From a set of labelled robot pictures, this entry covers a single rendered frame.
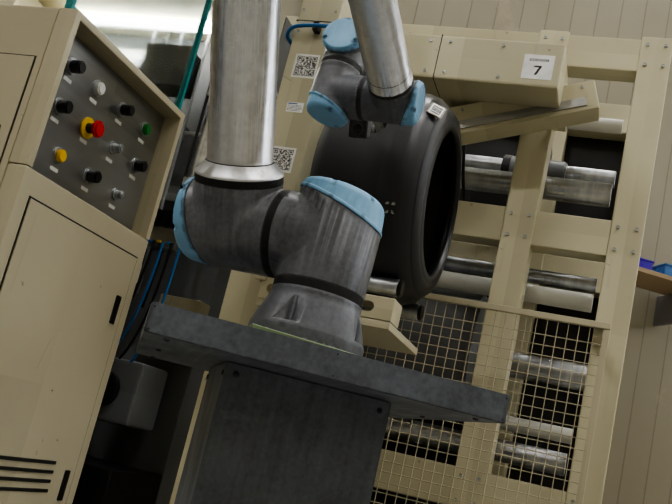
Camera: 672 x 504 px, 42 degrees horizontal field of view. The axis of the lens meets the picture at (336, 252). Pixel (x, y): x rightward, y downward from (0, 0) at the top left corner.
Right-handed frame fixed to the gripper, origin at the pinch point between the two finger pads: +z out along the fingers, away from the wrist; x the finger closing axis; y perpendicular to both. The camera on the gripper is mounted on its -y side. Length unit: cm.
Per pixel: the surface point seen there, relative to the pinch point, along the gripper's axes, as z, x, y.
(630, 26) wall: 407, -35, 345
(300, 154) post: 24.6, 28.5, 4.3
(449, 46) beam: 44, 0, 58
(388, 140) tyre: 4.9, -1.9, 0.9
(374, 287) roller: 21.7, -3.1, -31.7
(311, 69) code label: 21.3, 31.6, 30.1
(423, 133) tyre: 7.8, -9.3, 5.6
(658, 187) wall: 445, -73, 228
